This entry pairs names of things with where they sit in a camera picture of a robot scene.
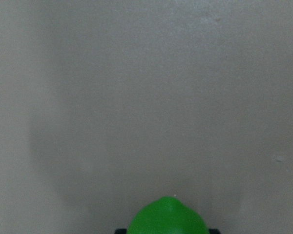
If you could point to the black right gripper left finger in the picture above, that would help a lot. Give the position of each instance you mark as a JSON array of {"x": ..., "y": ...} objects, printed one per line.
[{"x": 120, "y": 231}]

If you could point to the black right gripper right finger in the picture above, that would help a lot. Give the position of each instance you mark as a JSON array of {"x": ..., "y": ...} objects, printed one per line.
[{"x": 214, "y": 231}]

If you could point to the green lime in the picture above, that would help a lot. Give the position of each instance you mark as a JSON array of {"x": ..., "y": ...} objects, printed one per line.
[{"x": 167, "y": 215}]

